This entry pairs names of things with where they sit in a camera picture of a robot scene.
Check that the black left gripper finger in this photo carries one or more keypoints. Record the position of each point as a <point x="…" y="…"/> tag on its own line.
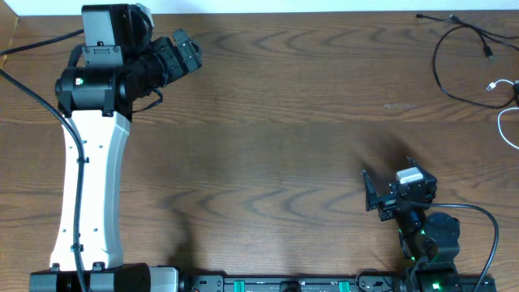
<point x="185" y="44"/>
<point x="192" y="59"/>

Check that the cardboard box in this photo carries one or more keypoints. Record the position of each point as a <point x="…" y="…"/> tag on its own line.
<point x="8" y="23"/>

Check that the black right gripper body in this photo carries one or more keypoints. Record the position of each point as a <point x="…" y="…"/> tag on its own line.
<point x="387" y="208"/>

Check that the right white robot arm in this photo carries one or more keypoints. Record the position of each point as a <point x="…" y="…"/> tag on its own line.
<point x="430" y="241"/>

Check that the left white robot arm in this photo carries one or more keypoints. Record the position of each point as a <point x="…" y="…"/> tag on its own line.
<point x="119" y="63"/>

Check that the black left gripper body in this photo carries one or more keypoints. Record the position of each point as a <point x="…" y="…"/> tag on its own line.
<point x="172" y="67"/>

